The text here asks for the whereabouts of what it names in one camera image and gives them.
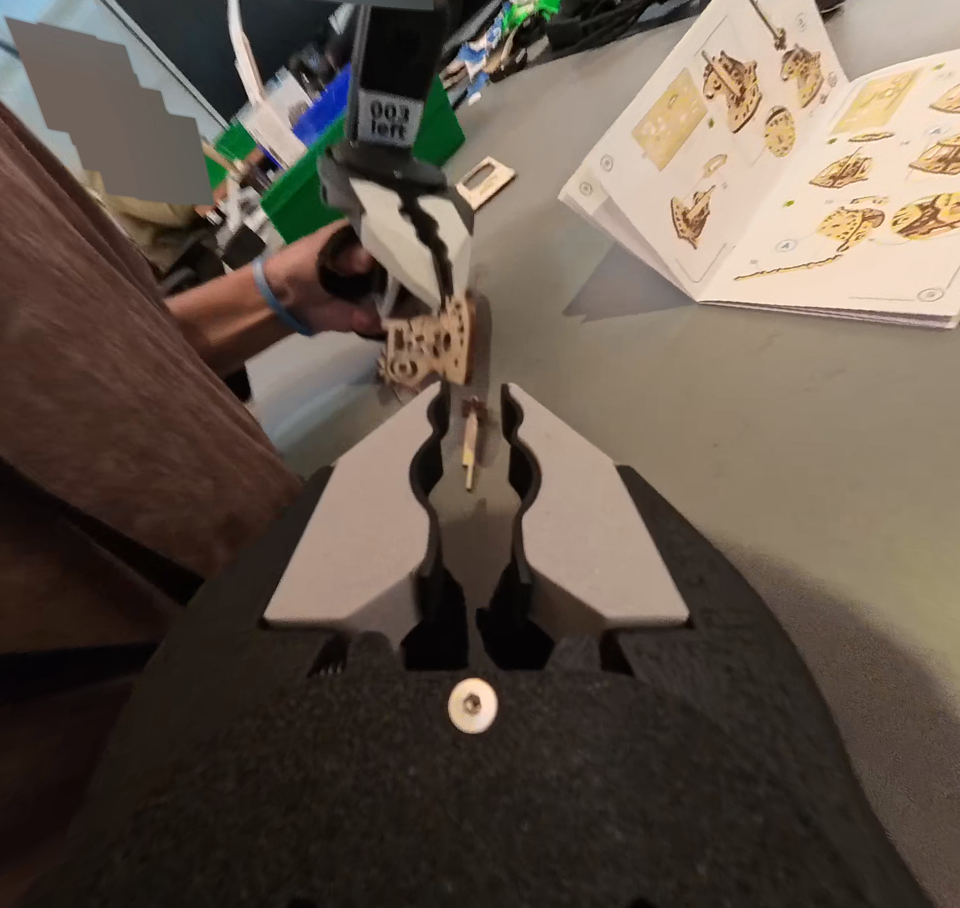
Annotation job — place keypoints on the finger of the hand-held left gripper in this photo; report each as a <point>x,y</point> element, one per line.
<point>382,233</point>
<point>456,240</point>

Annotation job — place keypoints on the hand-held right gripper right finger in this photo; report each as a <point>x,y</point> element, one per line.
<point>592,540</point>

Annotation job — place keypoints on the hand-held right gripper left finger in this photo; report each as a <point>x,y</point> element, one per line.
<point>352,533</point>

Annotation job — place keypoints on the wooden model assembly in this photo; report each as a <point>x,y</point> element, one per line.
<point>431,345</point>

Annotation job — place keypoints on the small wooden peg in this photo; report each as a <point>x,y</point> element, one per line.
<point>471,443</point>

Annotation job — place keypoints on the person's left forearm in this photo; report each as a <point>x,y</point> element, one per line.
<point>225,315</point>

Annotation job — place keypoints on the person's left hand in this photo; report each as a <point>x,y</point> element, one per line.
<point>300,285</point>

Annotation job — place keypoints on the laser-cut wooden part sheet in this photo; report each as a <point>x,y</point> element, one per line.
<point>486,182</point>

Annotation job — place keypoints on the blue plastic bin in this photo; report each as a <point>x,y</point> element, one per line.
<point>330,105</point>

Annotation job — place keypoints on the green plastic bin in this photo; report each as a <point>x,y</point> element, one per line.
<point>300,195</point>

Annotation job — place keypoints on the blue and white toy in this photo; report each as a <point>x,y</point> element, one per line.
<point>480,60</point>

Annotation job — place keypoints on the blue wristband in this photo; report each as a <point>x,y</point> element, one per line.
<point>281,304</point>

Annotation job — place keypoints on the white paper packet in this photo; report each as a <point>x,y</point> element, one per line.
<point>259,105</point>

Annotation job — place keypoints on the green toy figure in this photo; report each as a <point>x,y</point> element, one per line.
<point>536,2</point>

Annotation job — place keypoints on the person's brown garment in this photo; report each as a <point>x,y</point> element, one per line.
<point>97,368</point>

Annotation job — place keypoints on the open instruction booklet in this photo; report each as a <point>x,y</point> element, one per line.
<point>787,173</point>

